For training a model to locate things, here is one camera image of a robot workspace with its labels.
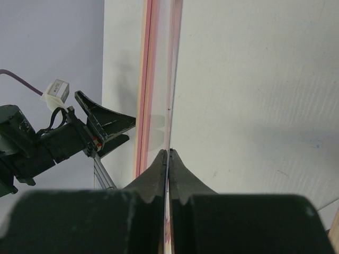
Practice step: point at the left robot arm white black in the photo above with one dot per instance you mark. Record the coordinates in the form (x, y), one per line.
(26, 153)

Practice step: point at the clear acrylic sheet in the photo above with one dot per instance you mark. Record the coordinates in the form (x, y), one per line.
(162, 241)

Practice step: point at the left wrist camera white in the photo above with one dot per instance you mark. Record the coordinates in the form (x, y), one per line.
(56, 94)

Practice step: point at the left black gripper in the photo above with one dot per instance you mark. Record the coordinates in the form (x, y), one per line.
(67, 135)

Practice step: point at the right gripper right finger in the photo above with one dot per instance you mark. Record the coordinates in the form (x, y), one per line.
(203, 221)

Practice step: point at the pink picture frame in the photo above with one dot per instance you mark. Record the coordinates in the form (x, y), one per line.
(160, 42)

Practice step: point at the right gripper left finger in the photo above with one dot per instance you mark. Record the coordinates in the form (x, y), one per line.
(127, 220)

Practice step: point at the left aluminium corner post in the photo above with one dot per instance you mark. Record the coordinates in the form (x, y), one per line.
(101, 175)

